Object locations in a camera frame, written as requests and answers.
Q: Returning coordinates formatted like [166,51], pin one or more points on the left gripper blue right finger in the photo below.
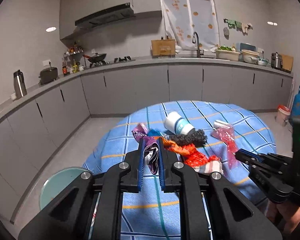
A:
[161,168]

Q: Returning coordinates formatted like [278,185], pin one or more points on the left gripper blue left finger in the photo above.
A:
[140,164]

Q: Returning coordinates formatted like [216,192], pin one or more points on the purple wrapper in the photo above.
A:
[150,147]

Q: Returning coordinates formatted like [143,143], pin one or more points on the red mesh net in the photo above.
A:
[190,154]

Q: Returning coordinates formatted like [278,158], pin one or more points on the white blue paper cup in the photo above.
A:
[178,125]

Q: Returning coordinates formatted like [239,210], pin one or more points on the black mesh net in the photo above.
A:
[196,137]

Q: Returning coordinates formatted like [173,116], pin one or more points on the pink transparent plastic bag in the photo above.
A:
[225,133]

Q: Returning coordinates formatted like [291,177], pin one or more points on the light green trash bin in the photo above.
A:
[57,183]

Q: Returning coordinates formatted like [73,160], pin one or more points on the black kitchen faucet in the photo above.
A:
[195,40]

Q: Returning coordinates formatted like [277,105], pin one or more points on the person's right hand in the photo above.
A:
[289,212]

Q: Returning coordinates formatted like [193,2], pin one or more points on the blue plaid tablecloth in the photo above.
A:
[193,205]

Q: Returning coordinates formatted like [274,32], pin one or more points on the white bucket red bag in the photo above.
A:
[282,116]

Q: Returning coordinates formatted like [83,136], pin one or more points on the gas stove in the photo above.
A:
[95,63]

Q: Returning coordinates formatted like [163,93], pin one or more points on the black wok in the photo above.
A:
[96,58]

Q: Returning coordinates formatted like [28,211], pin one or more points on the wooden knife block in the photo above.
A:
[163,47]

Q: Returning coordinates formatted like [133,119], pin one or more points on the spice rack with bottles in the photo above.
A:
[72,59]

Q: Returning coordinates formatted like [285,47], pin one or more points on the wooden cutting board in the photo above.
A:
[287,63]

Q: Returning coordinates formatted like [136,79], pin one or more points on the steel pot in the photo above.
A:
[276,61]

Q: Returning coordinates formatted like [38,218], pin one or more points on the black rice cooker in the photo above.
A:
[48,75]

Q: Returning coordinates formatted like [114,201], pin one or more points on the grey lower cabinets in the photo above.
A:
[34,127]

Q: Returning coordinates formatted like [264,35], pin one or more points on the basin with green vegetables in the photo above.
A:
[227,53]

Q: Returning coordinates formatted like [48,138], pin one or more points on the beige basin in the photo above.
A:
[250,56]

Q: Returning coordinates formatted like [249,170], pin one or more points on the stainless steel thermos jug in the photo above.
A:
[19,84]

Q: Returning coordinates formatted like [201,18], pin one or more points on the pumpkin print window curtain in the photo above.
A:
[183,17]

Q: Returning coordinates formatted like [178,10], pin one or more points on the black range hood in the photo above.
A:
[105,16]

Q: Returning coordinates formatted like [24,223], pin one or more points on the blue dish rack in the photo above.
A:
[240,46]

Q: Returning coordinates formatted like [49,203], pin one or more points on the small white cup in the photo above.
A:
[13,97]

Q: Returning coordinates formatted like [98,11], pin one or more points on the hanging scrubber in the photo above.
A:
[226,32]

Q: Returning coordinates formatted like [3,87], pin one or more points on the hanging green rags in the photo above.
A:
[243,27]

